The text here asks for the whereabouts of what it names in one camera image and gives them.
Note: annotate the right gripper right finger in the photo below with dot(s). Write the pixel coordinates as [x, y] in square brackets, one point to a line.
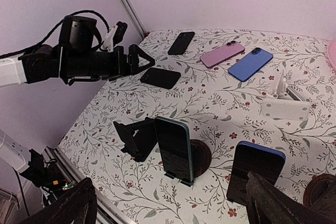
[267, 204]

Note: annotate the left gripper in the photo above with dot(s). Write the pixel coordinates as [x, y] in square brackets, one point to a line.
[81, 59]

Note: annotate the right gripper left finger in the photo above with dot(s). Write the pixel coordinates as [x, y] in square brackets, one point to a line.
[76, 205]

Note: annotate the black phone blue edge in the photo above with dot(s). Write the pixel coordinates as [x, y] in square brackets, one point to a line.
[251, 157]

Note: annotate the dark grey phone stand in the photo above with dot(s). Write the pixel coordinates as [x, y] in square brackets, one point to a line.
[202, 158]

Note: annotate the black folding phone stand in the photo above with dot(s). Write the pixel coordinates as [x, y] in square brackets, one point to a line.
[139, 138]

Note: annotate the black phone teal edge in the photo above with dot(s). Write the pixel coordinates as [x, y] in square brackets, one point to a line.
[175, 149]

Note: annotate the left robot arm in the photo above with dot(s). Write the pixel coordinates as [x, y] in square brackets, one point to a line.
[39, 62]

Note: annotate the small black phone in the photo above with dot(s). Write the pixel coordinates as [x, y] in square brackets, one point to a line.
[181, 43]

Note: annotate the pink phone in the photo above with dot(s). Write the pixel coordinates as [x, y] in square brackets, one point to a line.
[222, 53]

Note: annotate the white flat folding stand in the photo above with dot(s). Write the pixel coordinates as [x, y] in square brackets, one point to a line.
[284, 102]

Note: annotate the blue phone face down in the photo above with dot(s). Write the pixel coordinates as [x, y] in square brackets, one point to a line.
[250, 64]

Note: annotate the floral patterned table mat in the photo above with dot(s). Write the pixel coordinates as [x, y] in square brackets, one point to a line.
[218, 110]

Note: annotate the pink plastic plate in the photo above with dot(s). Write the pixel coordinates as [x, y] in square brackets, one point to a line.
[331, 53]

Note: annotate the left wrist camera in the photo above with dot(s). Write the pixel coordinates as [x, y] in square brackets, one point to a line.
[114, 37]

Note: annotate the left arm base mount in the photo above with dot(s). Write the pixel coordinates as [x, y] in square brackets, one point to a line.
[47, 176]

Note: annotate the left aluminium frame post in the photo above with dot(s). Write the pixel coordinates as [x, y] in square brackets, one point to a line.
[135, 19]

